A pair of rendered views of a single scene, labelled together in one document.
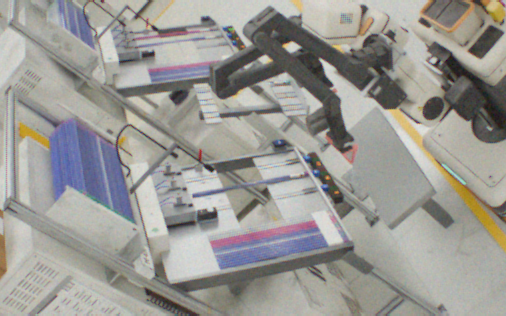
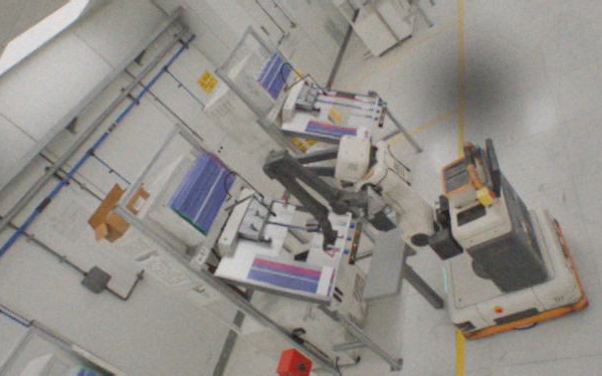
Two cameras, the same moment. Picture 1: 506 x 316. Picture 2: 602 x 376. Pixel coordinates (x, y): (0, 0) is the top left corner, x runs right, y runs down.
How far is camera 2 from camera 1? 1.25 m
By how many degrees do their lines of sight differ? 25
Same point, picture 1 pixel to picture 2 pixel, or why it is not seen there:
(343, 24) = (350, 169)
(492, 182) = (458, 304)
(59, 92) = (245, 119)
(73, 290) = (158, 258)
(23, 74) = (224, 102)
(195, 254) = (241, 262)
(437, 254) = (421, 322)
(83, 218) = (171, 223)
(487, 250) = (448, 343)
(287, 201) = (317, 251)
